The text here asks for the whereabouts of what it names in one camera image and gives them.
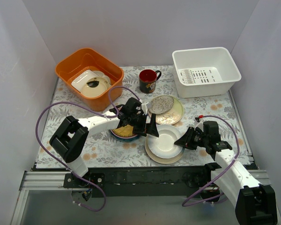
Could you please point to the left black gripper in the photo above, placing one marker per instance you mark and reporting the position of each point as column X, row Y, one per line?
column 144, row 125

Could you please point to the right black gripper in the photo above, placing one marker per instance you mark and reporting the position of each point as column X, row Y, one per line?
column 190, row 139

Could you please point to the white deep scalloped plate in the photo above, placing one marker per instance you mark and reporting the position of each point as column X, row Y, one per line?
column 163, row 146

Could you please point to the cream and blue floral plate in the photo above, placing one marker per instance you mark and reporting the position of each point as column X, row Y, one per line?
column 164, row 161

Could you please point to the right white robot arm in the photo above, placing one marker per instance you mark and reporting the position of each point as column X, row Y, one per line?
column 254, row 203

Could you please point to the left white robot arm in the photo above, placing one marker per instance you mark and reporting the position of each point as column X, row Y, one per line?
column 70, row 137

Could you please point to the white plastic bin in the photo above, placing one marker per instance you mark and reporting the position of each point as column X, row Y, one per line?
column 204, row 72

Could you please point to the cream floral plate in bin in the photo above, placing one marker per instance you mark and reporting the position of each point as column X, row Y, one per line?
column 104, row 76

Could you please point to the orange plastic bin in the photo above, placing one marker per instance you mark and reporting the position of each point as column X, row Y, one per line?
column 80, row 61

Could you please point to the floral patterned table mat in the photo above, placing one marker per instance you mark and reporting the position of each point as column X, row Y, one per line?
column 103, row 150

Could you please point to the pink plate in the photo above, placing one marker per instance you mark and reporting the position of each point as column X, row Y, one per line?
column 124, row 132

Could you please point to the dark teal scalloped plate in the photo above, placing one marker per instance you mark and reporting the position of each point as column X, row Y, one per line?
column 124, row 139

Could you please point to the cream and green floral plate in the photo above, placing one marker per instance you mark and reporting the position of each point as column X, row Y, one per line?
column 172, row 116

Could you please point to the woven bamboo tray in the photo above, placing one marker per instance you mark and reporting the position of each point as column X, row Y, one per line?
column 126, row 131

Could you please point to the speckled grey stoneware plate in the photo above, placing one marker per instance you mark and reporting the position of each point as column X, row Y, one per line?
column 161, row 104

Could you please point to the black and red mug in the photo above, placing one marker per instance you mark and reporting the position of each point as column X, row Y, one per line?
column 148, row 79

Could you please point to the cream plate with black motif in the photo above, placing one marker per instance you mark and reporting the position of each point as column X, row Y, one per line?
column 94, row 87

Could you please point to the white square dish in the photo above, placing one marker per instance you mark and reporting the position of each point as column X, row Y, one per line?
column 79, row 82

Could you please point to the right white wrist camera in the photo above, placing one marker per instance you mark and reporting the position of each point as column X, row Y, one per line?
column 199, row 128

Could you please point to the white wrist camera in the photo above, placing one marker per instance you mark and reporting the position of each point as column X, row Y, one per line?
column 145, row 107
column 199, row 128

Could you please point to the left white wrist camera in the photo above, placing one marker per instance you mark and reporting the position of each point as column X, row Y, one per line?
column 145, row 107

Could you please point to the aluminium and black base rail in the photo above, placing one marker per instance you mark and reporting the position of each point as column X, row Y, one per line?
column 188, row 176

